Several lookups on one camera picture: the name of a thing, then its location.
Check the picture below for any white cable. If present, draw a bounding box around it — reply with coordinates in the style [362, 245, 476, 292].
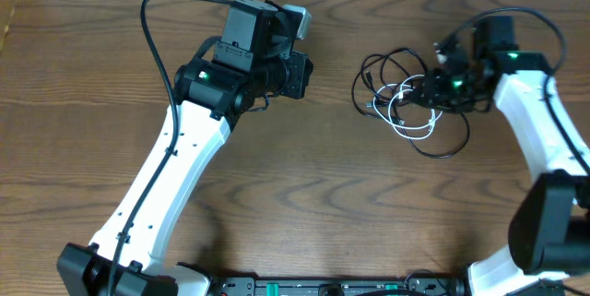
[371, 74, 443, 141]

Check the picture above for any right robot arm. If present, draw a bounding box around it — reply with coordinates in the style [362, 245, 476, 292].
[410, 8, 589, 295]

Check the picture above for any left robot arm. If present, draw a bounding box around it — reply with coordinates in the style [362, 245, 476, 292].
[57, 0, 313, 295]

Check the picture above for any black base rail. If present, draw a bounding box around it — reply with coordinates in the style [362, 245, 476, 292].
[206, 273, 469, 296]

